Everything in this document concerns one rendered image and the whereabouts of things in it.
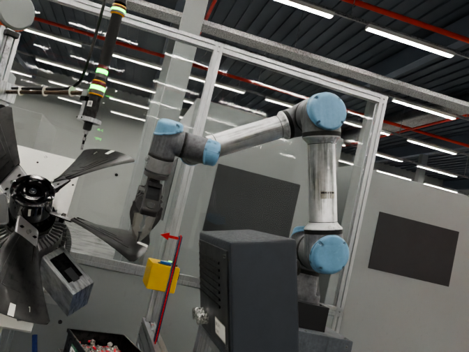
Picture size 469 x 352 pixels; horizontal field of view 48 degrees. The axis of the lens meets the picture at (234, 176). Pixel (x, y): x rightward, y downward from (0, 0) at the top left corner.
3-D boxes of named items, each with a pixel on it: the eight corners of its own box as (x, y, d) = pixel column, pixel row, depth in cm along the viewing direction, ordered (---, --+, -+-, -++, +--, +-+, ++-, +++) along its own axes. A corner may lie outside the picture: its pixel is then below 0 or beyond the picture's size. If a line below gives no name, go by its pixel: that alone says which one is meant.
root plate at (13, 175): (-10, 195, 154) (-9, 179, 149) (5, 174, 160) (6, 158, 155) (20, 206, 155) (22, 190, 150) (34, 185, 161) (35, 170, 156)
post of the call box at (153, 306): (144, 320, 189) (153, 286, 190) (153, 321, 190) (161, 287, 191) (145, 322, 186) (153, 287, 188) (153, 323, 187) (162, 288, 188)
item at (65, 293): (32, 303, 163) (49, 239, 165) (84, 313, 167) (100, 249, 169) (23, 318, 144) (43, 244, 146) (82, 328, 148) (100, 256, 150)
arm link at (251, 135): (309, 100, 181) (172, 140, 169) (322, 94, 170) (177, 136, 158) (319, 133, 181) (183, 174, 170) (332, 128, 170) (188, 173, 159)
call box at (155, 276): (141, 285, 196) (148, 256, 197) (167, 290, 198) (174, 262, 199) (144, 292, 180) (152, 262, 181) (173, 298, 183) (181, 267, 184)
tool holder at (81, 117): (68, 118, 158) (77, 86, 159) (88, 125, 163) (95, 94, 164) (85, 119, 152) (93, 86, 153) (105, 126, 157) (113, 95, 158)
